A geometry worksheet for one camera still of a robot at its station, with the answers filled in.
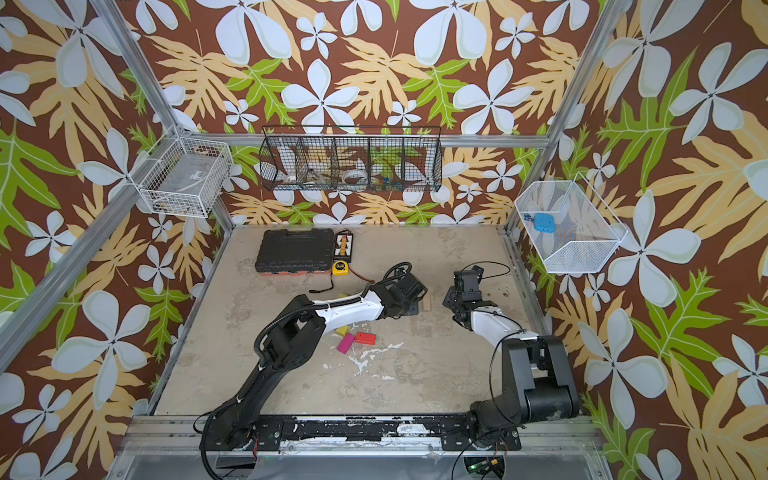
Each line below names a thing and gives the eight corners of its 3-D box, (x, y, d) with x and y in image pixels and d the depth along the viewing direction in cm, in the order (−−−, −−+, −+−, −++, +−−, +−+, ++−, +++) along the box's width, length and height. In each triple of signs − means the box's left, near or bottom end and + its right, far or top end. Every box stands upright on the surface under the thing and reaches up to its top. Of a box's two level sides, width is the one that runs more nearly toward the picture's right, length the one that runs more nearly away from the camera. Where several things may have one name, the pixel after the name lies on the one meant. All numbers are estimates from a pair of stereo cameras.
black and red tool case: (256, 279, 107) (250, 269, 102) (269, 239, 119) (264, 228, 114) (330, 279, 107) (327, 269, 102) (335, 239, 119) (333, 228, 114)
